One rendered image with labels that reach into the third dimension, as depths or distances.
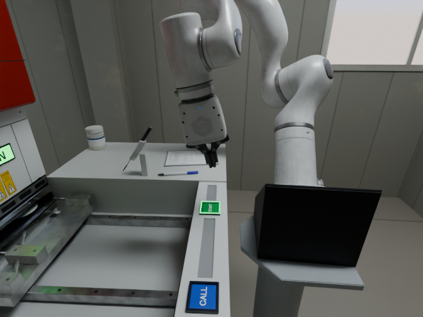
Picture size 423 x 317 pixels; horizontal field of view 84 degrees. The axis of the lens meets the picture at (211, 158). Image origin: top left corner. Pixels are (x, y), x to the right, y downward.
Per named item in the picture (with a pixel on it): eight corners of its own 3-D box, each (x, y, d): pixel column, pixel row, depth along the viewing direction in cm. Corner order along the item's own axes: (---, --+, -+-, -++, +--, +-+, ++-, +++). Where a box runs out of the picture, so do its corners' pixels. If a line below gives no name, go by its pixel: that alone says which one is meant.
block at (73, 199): (67, 205, 80) (64, 198, 79) (72, 199, 84) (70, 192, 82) (89, 205, 80) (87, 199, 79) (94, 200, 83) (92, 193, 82)
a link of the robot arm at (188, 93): (170, 90, 49) (174, 105, 50) (211, 82, 47) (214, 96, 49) (177, 85, 56) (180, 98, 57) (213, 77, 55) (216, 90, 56)
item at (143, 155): (131, 176, 82) (125, 140, 76) (135, 171, 85) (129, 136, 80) (148, 177, 81) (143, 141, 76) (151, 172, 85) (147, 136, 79)
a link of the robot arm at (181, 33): (221, 76, 53) (186, 83, 57) (209, 10, 48) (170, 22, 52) (208, 83, 46) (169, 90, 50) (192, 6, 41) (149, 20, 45)
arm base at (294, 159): (315, 199, 77) (313, 145, 82) (345, 190, 59) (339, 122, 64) (257, 195, 78) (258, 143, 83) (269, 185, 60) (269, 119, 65)
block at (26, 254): (7, 263, 58) (3, 254, 57) (18, 253, 61) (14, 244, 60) (39, 264, 58) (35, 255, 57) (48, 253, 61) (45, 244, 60)
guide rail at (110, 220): (51, 224, 81) (48, 216, 80) (55, 220, 83) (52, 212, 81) (196, 228, 79) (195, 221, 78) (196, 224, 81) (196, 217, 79)
